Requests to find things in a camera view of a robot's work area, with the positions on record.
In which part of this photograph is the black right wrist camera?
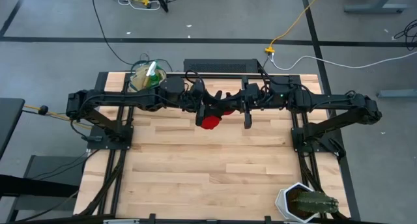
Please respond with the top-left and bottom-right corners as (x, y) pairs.
(241, 76), (261, 89)

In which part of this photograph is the green cactus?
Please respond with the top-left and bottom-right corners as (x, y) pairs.
(288, 189), (339, 214)

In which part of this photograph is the yellow extension cable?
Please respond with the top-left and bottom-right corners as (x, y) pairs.
(264, 0), (323, 54)

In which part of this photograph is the white coiled cable yellow plug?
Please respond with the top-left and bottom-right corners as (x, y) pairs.
(117, 0), (162, 12)

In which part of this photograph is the red and black gardening glove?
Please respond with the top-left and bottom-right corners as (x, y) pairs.
(199, 89), (236, 131)

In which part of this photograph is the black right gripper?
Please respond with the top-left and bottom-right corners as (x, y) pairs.
(223, 83), (272, 130)

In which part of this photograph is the black side desk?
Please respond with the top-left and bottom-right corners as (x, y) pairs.
(0, 98), (26, 160)

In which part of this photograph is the black perforated computer tower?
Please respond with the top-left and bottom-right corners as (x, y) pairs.
(183, 58), (266, 74)

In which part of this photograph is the white floor cable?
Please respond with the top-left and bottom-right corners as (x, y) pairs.
(270, 51), (417, 71)

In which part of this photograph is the black tangled cable bundle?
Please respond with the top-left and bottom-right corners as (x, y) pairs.
(393, 19), (417, 51)

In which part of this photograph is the green spray bottle white nozzle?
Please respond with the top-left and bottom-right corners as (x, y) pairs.
(145, 61), (164, 88)

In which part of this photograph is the black stand leg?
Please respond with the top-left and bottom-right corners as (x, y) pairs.
(151, 0), (169, 13)

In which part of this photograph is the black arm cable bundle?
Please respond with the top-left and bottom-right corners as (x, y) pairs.
(298, 152), (351, 220)
(78, 150), (126, 217)

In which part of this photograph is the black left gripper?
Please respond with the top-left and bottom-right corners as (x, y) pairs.
(186, 79), (224, 128)

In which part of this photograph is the white hexagonal plant pot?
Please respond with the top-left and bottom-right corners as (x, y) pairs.
(275, 182), (326, 223)

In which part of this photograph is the thin black floor cable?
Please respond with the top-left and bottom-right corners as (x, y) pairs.
(90, 0), (131, 66)

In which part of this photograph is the grey desk leg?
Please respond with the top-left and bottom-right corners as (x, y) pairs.
(343, 0), (407, 14)

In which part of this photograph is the grey desk foot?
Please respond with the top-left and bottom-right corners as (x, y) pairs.
(377, 89), (417, 99)

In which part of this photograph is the black flat beam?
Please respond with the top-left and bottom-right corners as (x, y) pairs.
(0, 174), (81, 199)

